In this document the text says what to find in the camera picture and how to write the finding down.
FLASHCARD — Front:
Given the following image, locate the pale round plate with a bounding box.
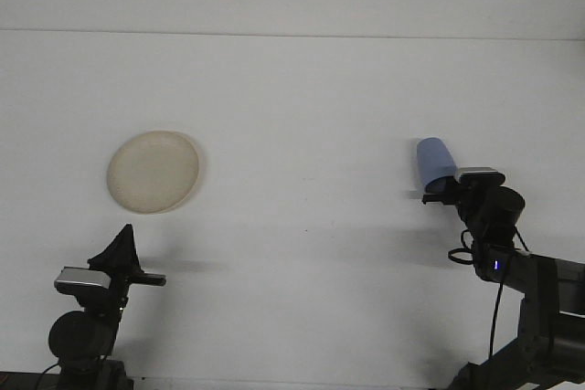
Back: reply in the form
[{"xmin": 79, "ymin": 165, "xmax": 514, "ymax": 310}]
[{"xmin": 106, "ymin": 130, "xmax": 206, "ymax": 216}]

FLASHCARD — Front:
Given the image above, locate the pale blue cup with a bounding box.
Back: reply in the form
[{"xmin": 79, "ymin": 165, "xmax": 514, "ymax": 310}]
[{"xmin": 415, "ymin": 136, "xmax": 458, "ymax": 195}]

